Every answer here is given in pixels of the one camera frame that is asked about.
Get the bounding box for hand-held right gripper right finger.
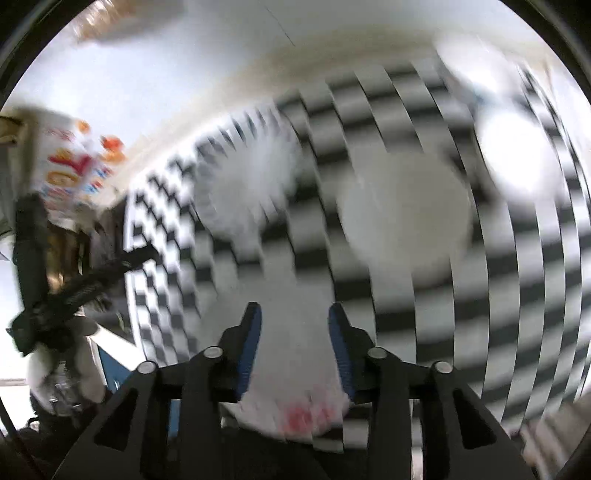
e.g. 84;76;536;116
328;302;539;480

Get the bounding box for white plate with black stripes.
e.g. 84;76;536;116
194;134;303;241

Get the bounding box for blue cabinet front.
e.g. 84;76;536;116
99;344;139;393

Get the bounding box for colourful wall sticker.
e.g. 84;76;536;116
28;111;127;222

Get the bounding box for black and white checkered mat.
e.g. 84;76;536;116
122;55;591;462

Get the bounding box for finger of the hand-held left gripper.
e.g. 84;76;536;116
46;244;160;319
13;193;51;305

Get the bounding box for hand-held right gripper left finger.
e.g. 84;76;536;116
53;302;264;480

